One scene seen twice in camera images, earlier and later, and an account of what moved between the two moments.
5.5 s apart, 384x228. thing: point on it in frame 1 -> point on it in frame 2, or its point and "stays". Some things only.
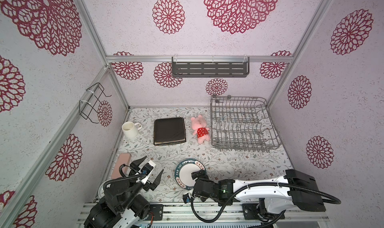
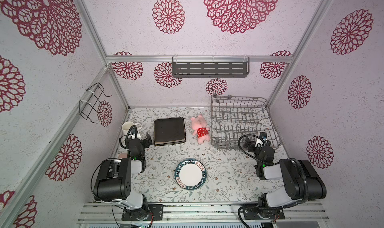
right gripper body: (203, 179) -> (252, 146)
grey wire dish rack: (242, 123) stays
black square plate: (169, 131) stays
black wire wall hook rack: (88, 109) stays
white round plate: (183, 173) stays
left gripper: (148, 185) -> (145, 141)
